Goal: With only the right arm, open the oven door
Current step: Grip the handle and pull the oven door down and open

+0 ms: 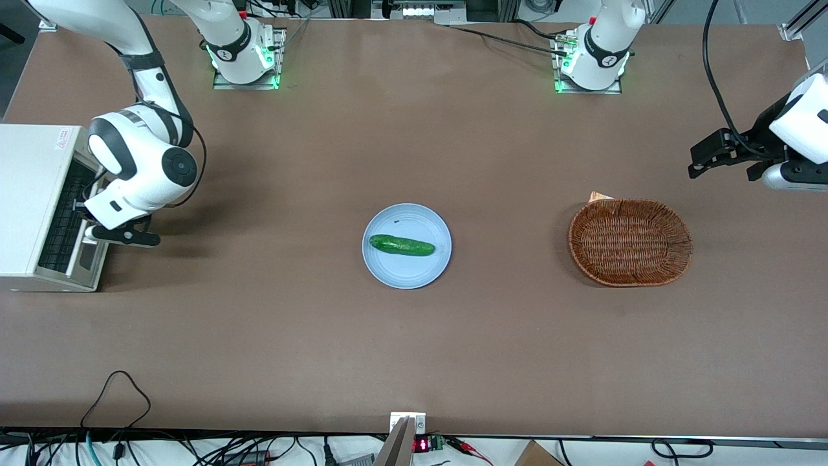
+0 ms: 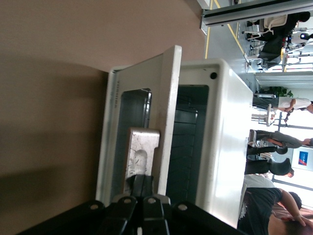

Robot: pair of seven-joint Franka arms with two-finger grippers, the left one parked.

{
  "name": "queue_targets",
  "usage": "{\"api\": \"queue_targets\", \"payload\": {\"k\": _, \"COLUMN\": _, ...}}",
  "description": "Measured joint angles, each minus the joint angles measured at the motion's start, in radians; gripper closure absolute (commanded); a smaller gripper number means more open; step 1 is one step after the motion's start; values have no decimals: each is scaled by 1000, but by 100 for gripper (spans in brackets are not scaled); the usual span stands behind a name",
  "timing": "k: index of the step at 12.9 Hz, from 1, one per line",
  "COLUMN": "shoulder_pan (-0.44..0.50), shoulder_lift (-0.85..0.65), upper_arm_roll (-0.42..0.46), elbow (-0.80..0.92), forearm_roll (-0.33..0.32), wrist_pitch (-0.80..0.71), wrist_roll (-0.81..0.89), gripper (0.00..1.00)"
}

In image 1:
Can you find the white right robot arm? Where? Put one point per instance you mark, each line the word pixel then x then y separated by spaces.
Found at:
pixel 145 152

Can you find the black object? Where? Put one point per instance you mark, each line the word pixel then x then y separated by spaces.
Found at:
pixel 10 32

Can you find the brown cardboard box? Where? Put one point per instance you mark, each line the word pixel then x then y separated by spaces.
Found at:
pixel 537 456

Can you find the tan paper tag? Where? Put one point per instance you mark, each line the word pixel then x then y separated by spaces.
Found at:
pixel 598 196

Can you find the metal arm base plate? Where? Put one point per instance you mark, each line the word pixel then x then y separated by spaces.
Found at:
pixel 557 81
pixel 279 58

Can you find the red digit display module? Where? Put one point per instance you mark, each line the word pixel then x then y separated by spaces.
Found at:
pixel 422 444

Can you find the red clip leads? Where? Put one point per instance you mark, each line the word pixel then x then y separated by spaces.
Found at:
pixel 469 448

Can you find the brown wicker basket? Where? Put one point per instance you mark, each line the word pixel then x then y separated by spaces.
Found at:
pixel 631 243

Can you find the aluminium frame profile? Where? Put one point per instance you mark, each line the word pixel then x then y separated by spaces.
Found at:
pixel 799 22

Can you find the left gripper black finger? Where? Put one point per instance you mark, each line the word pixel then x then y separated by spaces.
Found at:
pixel 715 152
pixel 760 171

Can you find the small silver corner bracket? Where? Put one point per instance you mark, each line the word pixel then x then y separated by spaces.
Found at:
pixel 46 25

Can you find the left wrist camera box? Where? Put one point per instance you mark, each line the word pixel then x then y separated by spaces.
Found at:
pixel 795 176

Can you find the green cucumber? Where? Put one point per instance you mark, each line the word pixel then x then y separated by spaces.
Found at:
pixel 401 245

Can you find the white toaster oven body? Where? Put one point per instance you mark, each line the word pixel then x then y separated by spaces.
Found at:
pixel 29 194

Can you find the small metal mounting bracket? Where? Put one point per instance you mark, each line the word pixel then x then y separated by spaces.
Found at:
pixel 420 424

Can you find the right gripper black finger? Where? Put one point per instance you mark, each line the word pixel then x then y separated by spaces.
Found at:
pixel 90 189

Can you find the white power strip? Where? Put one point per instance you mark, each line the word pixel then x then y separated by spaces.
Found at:
pixel 417 10

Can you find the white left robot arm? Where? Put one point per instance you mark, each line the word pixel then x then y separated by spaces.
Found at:
pixel 601 58

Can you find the grey aluminium bar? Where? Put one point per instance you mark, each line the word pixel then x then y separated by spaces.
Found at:
pixel 396 446

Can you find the light blue plate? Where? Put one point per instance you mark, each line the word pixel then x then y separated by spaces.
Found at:
pixel 414 272

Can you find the red warning sticker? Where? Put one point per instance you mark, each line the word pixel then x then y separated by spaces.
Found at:
pixel 62 140

